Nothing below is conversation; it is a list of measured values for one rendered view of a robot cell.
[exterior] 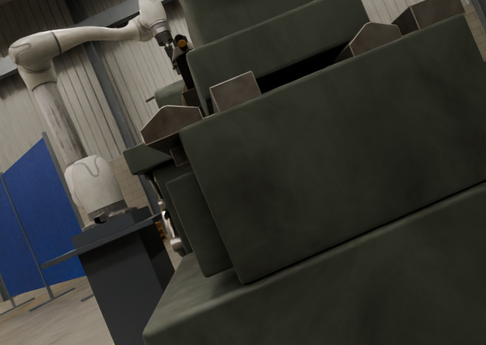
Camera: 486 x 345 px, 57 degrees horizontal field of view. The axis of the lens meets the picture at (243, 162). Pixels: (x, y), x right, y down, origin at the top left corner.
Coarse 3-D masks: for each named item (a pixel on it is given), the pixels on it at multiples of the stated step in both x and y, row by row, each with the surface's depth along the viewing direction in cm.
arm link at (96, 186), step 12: (96, 156) 179; (72, 168) 178; (84, 168) 174; (96, 168) 175; (108, 168) 179; (72, 180) 177; (84, 180) 173; (96, 180) 173; (108, 180) 176; (84, 192) 173; (96, 192) 173; (108, 192) 175; (120, 192) 180; (84, 204) 175; (96, 204) 173; (108, 204) 174
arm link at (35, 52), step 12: (36, 36) 181; (48, 36) 182; (12, 48) 178; (24, 48) 178; (36, 48) 180; (48, 48) 182; (12, 60) 181; (24, 60) 180; (36, 60) 182; (48, 60) 187
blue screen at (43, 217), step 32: (32, 160) 670; (0, 192) 787; (32, 192) 701; (64, 192) 630; (0, 224) 828; (32, 224) 733; (64, 224) 656; (0, 256) 874; (32, 256) 769; (32, 288) 808
